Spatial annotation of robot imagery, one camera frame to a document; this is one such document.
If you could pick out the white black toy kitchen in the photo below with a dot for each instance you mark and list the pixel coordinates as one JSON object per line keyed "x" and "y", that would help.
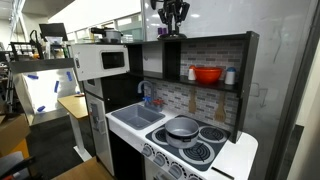
{"x": 233, "y": 156}

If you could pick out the silver oven door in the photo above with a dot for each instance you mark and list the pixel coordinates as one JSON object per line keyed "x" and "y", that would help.
{"x": 153, "y": 173}

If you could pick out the orange bowl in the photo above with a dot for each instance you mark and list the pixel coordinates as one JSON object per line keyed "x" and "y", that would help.
{"x": 208, "y": 76}

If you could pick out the grey toy faucet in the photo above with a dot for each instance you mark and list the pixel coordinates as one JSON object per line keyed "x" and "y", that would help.
{"x": 146, "y": 82}

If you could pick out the grey toy pot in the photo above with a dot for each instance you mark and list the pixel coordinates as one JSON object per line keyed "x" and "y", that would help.
{"x": 181, "y": 136}

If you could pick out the large whiteboard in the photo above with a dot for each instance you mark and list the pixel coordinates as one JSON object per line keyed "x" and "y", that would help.
{"x": 266, "y": 50}

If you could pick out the white shaker red cap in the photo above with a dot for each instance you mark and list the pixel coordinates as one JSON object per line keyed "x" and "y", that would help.
{"x": 191, "y": 74}

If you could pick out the small silver freezer door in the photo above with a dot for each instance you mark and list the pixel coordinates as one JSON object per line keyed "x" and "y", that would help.
{"x": 95, "y": 87}

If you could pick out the grey stove knob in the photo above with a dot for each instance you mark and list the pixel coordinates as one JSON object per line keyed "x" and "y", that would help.
{"x": 175, "y": 170}
{"x": 160, "y": 159}
{"x": 193, "y": 177}
{"x": 147, "y": 150}

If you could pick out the black computer monitor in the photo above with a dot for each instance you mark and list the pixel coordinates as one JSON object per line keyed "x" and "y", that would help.
{"x": 53, "y": 30}

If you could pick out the wooden spatula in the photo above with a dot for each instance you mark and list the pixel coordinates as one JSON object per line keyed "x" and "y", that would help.
{"x": 220, "y": 113}

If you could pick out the wooden spoon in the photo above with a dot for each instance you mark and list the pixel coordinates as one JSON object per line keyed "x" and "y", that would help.
{"x": 192, "y": 105}

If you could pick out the silver fridge door with dispenser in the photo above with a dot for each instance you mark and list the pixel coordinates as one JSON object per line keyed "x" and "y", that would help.
{"x": 103, "y": 143}

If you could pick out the silver reflective board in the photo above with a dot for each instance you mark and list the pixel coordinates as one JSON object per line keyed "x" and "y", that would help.
{"x": 43, "y": 93}

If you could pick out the white toy microwave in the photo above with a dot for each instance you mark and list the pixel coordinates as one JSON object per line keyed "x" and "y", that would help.
{"x": 86, "y": 61}

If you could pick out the grey sink basin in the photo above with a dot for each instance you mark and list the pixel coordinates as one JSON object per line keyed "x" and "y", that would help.
{"x": 136, "y": 116}

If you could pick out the black chair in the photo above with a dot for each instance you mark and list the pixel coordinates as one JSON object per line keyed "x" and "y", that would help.
{"x": 15, "y": 165}

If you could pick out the white shaker blue cap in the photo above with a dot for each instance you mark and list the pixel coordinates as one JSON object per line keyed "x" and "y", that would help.
{"x": 230, "y": 76}

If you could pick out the wooden desk white leg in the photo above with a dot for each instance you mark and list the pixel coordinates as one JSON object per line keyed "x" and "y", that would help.
{"x": 75, "y": 105}

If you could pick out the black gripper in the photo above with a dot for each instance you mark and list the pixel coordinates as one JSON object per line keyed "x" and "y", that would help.
{"x": 173, "y": 2}

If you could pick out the brown cardboard box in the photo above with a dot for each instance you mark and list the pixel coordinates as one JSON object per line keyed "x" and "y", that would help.
{"x": 13, "y": 133}

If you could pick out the blue tape strip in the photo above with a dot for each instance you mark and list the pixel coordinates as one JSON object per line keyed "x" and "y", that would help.
{"x": 56, "y": 86}
{"x": 69, "y": 76}
{"x": 32, "y": 77}
{"x": 41, "y": 108}

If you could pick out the purple magnet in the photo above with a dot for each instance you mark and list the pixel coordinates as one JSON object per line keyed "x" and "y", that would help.
{"x": 164, "y": 30}
{"x": 160, "y": 30}

